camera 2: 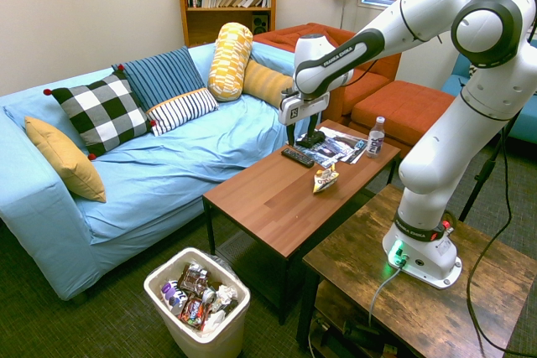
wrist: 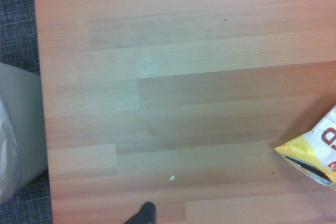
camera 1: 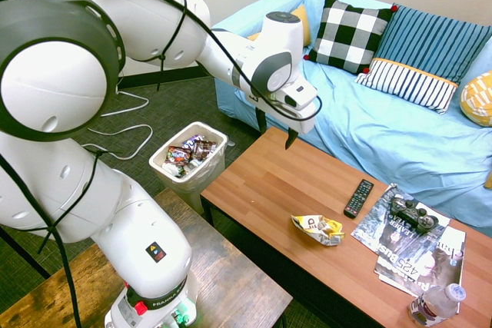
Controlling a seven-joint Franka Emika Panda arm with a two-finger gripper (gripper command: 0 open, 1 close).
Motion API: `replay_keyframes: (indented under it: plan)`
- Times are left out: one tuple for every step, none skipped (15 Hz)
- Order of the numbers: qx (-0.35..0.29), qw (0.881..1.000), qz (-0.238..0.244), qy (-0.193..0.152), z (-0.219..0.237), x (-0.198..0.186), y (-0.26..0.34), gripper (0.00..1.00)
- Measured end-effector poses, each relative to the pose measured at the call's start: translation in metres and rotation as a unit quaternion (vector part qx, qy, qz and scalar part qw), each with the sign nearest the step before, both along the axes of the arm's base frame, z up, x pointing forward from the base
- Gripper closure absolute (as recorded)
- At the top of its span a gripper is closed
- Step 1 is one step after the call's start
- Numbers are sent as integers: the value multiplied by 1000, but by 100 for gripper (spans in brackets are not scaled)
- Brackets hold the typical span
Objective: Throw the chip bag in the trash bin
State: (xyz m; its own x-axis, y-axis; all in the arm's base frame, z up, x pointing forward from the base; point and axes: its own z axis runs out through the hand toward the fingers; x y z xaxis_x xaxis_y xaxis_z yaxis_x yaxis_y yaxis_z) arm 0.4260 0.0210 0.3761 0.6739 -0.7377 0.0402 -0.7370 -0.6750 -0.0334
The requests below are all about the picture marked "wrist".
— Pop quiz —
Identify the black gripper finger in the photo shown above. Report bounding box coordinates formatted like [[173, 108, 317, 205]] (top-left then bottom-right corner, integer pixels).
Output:
[[123, 201, 158, 224]]

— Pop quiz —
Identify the grey plastic trash bin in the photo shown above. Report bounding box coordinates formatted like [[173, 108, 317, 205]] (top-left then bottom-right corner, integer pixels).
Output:
[[0, 62, 48, 205]]

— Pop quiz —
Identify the yellow white chip bag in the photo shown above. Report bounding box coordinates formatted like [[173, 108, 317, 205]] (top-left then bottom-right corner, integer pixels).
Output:
[[274, 104, 336, 193]]

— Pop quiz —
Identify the clear plastic bin liner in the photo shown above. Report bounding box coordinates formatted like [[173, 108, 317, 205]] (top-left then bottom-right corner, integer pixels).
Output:
[[0, 90, 21, 205]]

